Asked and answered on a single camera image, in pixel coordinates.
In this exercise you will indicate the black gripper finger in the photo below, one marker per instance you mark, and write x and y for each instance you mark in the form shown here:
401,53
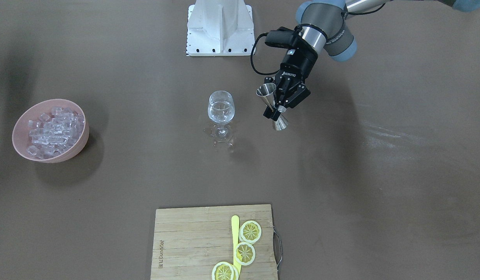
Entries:
269,98
296,95

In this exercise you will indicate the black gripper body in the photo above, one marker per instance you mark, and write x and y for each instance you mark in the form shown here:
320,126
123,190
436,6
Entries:
298,63

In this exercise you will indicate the steel double jigger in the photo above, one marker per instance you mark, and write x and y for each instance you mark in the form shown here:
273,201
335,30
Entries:
279,122

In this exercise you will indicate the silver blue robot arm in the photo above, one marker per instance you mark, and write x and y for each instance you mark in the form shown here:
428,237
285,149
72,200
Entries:
321,26

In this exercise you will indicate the clear wine glass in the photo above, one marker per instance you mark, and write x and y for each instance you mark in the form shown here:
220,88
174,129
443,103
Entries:
221,110

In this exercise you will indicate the pink bowl of ice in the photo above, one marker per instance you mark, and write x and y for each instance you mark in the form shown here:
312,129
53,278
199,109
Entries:
51,131

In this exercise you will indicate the yellow plastic stick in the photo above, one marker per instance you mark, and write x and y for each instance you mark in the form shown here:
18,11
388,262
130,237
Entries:
235,224

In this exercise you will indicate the lemon slice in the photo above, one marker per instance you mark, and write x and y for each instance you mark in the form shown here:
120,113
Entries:
244,253
224,271
250,232

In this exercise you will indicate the bamboo cutting board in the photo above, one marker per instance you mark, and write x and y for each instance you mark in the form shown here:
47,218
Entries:
189,242

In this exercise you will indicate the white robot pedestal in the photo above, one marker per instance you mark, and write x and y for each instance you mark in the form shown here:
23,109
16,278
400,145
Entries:
220,28

